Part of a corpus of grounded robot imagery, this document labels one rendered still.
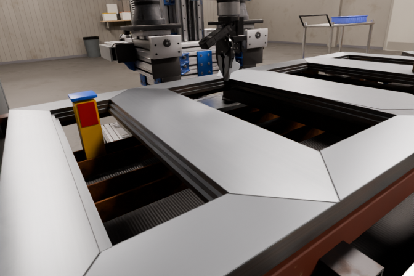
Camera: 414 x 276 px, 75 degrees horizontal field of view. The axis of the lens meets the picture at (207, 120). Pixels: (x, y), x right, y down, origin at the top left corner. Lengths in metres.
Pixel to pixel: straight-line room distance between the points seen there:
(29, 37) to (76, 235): 10.54
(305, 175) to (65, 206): 0.31
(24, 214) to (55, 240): 0.07
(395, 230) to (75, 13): 10.62
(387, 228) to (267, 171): 0.50
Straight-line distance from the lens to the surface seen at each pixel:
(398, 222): 0.87
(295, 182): 0.38
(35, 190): 0.44
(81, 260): 0.30
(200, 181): 0.39
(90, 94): 0.73
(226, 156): 0.43
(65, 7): 10.85
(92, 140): 0.76
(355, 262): 0.40
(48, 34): 10.80
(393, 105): 0.75
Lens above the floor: 1.05
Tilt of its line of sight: 21 degrees down
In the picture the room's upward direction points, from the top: 3 degrees counter-clockwise
